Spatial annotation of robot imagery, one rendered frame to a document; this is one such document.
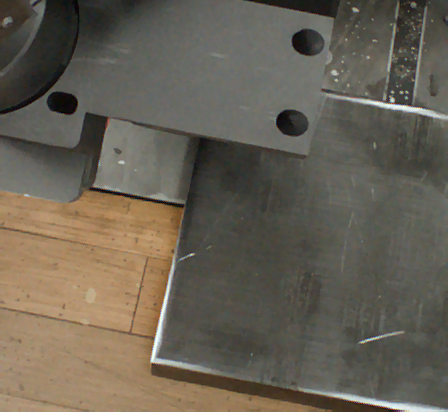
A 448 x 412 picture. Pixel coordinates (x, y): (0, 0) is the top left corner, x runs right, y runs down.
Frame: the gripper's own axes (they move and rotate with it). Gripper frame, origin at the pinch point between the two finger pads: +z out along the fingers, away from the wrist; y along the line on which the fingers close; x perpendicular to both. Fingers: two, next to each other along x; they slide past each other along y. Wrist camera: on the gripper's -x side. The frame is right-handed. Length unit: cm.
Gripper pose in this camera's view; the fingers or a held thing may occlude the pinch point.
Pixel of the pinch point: (55, 72)
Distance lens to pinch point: 52.8
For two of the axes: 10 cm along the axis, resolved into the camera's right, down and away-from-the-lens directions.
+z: 0.2, 0.2, 10.0
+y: 2.0, -9.8, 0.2
